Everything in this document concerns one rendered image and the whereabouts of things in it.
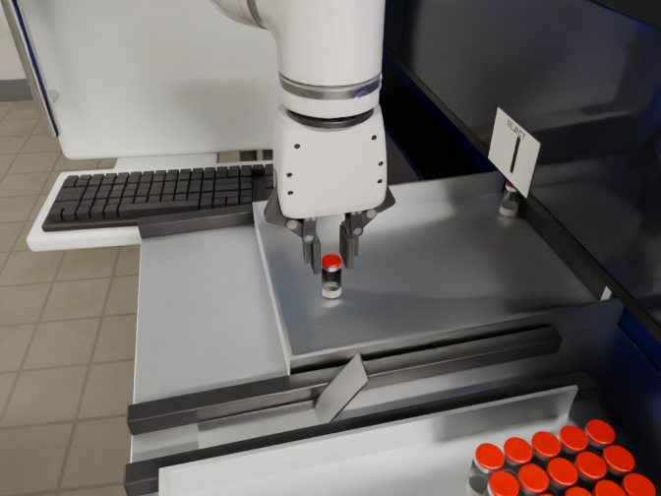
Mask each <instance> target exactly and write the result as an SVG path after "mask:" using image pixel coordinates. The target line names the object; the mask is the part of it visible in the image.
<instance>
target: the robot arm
mask: <svg viewBox="0 0 661 496"><path fill-rule="evenodd" d="M210 1H211V3H212V4H213V5H214V7H215V8H216V9H217V10H218V11H219V12H220V13H222V14H223V15H224V16H226V17H227V18H229V19H231V20H232V21H235V22H237V23H240V24H243V25H246V26H250V27H254V28H259V29H263V30H267V31H270V32H271V34H272V36H273V38H274V40H275V43H276V48H277V61H278V78H279V94H280V101H281V104H280V105H279V106H278V107H277V110H276V115H275V121H274V131H273V184H274V189H273V191H272V193H271V195H270V198H269V200H268V202H267V204H266V207H265V209H264V217H265V221H266V222H267V223H271V224H274V225H278V226H284V227H286V228H287V229H288V230H290V231H292V232H293V233H295V234H296V235H298V236H299V237H301V238H302V241H303V257H304V261H305V264H311V266H312V269H313V272H314V275H318V274H319V273H321V272H322V265H321V242H320V240H319V237H318V234H317V232H316V225H317V217H321V216H329V215H336V214H343V213H344V217H345V220H344V221H342V222H341V224H340V225H339V253H340V256H341V258H342V261H343V263H344V266H345V268H346V269H348V270H350V269H353V263H354V257H355V256H358V245H359V236H360V235H362V234H363V232H364V227H365V226H366V225H367V224H368V223H369V222H370V221H372V220H373V219H374V218H375V217H376V216H377V214H378V213H381V212H383V211H385V210H387V209H388V208H390V207H392V206H393V205H394V204H395V198H394V196H393V194H392V192H391V189H390V188H389V186H388V184H387V152H386V139H385V129H384V121H383V115H382V110H381V107H380V105H379V92H380V89H381V87H382V58H383V40H384V21H385V4H386V0H210Z"/></svg>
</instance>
